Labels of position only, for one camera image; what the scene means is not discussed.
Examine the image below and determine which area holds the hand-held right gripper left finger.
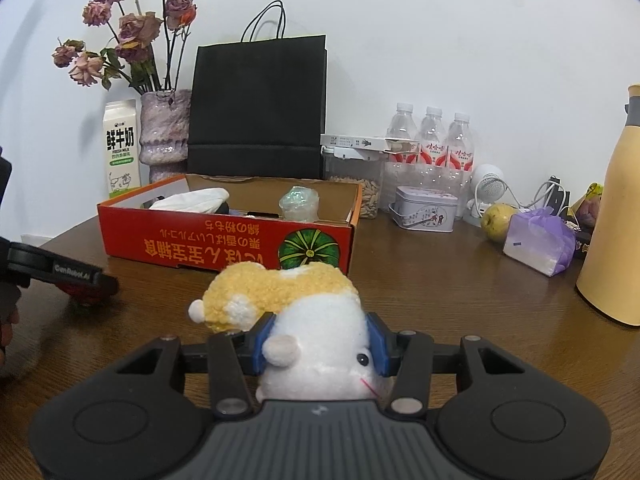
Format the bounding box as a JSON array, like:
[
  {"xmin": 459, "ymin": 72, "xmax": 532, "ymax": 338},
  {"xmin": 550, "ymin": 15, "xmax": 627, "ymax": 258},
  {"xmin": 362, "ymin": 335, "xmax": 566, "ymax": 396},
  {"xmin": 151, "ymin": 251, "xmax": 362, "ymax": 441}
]
[{"xmin": 116, "ymin": 312, "xmax": 277, "ymax": 416}]

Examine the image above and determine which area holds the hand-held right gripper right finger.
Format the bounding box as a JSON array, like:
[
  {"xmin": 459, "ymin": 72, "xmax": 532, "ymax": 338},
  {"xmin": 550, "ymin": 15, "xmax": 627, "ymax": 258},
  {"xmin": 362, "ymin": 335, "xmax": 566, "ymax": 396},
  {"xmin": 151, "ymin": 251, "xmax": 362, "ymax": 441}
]
[{"xmin": 366, "ymin": 311, "xmax": 526, "ymax": 416}]

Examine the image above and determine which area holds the yellow white plush hamster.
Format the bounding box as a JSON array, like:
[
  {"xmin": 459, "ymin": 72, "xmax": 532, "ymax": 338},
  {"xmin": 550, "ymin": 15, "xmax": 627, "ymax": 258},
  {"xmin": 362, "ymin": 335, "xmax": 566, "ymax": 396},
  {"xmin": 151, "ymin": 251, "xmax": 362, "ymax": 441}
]
[{"xmin": 187, "ymin": 261, "xmax": 396, "ymax": 403}]

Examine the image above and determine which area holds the red cardboard box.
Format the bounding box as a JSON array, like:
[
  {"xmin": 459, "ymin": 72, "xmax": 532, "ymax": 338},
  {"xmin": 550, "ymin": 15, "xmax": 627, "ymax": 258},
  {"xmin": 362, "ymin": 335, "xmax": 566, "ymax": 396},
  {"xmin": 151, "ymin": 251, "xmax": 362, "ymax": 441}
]
[{"xmin": 96, "ymin": 172, "xmax": 363, "ymax": 277}]

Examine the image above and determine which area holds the white cloth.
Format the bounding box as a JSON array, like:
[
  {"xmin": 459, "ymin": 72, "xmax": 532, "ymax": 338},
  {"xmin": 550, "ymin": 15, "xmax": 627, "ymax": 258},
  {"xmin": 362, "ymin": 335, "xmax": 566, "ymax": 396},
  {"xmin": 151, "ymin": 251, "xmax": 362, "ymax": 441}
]
[{"xmin": 149, "ymin": 187, "xmax": 231, "ymax": 212}]

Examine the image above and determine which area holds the clear plastic bag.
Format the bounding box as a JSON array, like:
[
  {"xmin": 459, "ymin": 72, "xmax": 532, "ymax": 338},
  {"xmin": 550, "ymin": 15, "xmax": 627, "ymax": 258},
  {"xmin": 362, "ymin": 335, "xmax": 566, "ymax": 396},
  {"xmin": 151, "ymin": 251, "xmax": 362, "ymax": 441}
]
[{"xmin": 278, "ymin": 186, "xmax": 320, "ymax": 223}]

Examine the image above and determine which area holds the person's left hand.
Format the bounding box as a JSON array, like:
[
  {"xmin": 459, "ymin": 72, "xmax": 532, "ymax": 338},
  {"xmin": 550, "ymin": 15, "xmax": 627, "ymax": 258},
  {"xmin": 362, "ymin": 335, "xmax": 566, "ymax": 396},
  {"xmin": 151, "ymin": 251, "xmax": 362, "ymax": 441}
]
[{"xmin": 0, "ymin": 307, "xmax": 21, "ymax": 366}]

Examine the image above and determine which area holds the green white milk carton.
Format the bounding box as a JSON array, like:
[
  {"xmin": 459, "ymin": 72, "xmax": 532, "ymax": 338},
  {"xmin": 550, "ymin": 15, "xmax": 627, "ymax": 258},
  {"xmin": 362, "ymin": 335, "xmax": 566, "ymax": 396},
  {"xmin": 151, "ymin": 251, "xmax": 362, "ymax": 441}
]
[{"xmin": 102, "ymin": 100, "xmax": 140, "ymax": 200}]

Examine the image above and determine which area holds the grey tin box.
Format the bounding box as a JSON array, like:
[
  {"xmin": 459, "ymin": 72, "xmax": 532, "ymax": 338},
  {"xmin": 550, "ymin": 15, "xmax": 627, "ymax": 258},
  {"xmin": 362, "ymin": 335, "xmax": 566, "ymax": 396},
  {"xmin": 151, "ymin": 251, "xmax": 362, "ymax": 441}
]
[{"xmin": 389, "ymin": 185, "xmax": 461, "ymax": 233}]

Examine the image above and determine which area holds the clear food container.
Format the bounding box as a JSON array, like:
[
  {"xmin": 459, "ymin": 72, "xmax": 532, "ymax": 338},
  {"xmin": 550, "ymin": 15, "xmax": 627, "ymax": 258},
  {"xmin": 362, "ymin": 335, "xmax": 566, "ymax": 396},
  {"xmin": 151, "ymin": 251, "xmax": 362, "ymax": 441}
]
[{"xmin": 321, "ymin": 146, "xmax": 386, "ymax": 220}]

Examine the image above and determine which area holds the purple textured vase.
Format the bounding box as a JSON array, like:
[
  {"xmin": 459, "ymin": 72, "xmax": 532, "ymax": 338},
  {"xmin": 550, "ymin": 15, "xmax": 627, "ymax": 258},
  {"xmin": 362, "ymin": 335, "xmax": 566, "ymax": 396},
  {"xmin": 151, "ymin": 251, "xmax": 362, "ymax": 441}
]
[{"xmin": 139, "ymin": 89, "xmax": 193, "ymax": 185}]

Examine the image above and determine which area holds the yellow green apple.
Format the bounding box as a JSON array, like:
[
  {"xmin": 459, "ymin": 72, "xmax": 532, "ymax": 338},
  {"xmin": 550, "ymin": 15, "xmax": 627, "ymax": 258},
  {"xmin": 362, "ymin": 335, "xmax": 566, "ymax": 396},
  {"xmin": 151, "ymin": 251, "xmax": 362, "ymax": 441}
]
[{"xmin": 481, "ymin": 203, "xmax": 518, "ymax": 242}]

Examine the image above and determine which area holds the purple tissue pack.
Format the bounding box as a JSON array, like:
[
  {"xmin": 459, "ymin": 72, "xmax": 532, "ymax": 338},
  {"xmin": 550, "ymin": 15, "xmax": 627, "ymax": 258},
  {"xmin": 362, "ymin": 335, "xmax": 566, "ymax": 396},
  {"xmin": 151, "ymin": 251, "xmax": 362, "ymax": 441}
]
[{"xmin": 502, "ymin": 208, "xmax": 577, "ymax": 278}]

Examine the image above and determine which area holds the small white fan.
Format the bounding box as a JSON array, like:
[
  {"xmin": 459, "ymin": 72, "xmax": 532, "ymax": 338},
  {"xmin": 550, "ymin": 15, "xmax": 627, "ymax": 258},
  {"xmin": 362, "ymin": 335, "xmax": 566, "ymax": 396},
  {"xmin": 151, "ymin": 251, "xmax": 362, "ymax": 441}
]
[{"xmin": 462, "ymin": 163, "xmax": 507, "ymax": 221}]

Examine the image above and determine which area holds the flat white pink carton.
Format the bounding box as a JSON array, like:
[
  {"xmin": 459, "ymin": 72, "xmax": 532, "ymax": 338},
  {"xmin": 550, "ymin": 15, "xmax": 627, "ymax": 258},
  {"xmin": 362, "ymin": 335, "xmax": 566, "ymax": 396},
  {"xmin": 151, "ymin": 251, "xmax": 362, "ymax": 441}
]
[{"xmin": 320, "ymin": 133, "xmax": 421, "ymax": 153}]

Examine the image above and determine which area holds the red label water bottle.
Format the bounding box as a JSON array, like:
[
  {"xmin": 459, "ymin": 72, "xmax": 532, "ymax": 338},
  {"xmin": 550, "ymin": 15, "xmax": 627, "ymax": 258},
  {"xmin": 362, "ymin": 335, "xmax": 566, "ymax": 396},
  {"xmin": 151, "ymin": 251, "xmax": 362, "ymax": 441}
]
[
  {"xmin": 444, "ymin": 112, "xmax": 475, "ymax": 196},
  {"xmin": 417, "ymin": 106, "xmax": 448, "ymax": 188},
  {"xmin": 386, "ymin": 102, "xmax": 420, "ymax": 191}
]

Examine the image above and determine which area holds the dark brown small box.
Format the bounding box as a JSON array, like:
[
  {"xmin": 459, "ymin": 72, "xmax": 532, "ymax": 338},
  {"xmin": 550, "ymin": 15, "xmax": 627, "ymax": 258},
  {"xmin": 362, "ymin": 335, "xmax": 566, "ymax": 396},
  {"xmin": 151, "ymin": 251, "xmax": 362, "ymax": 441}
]
[{"xmin": 574, "ymin": 230, "xmax": 595, "ymax": 260}]

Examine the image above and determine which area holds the black paper bag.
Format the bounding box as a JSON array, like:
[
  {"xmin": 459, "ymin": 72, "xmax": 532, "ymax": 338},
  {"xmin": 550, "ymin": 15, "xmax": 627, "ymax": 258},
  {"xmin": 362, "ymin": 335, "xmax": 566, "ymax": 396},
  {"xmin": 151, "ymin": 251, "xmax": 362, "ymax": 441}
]
[{"xmin": 186, "ymin": 1, "xmax": 328, "ymax": 181}]

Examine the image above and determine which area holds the black charger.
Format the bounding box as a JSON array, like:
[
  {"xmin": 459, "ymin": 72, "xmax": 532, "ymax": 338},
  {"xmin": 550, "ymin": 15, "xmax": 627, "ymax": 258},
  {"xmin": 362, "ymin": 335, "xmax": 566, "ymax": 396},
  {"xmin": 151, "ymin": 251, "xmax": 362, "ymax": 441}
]
[{"xmin": 547, "ymin": 176, "xmax": 568, "ymax": 211}]

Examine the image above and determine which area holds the yellow snack packet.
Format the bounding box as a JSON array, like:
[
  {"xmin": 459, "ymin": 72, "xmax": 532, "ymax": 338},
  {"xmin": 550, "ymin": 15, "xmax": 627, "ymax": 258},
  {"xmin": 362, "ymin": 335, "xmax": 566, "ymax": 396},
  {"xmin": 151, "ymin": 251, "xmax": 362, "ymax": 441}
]
[{"xmin": 570, "ymin": 182, "xmax": 601, "ymax": 233}]

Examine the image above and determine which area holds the dried pink rose bouquet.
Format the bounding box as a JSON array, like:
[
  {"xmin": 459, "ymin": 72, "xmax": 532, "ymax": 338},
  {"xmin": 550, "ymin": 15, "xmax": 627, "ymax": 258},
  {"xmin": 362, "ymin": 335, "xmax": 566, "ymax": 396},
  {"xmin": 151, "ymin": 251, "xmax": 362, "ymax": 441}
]
[{"xmin": 52, "ymin": 0, "xmax": 198, "ymax": 95}]

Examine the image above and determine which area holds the yellow thermos jug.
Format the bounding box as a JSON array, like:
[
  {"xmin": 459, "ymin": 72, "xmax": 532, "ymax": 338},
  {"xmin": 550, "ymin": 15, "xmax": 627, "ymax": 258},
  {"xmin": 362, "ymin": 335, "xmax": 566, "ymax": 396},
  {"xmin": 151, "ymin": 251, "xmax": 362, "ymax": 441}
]
[{"xmin": 576, "ymin": 84, "xmax": 640, "ymax": 330}]

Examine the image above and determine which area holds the white charging cable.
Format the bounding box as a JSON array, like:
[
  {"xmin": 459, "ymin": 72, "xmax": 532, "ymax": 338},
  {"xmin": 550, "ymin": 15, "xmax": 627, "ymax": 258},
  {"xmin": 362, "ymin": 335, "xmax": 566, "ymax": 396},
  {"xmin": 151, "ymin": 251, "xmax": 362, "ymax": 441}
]
[{"xmin": 502, "ymin": 180, "xmax": 571, "ymax": 211}]

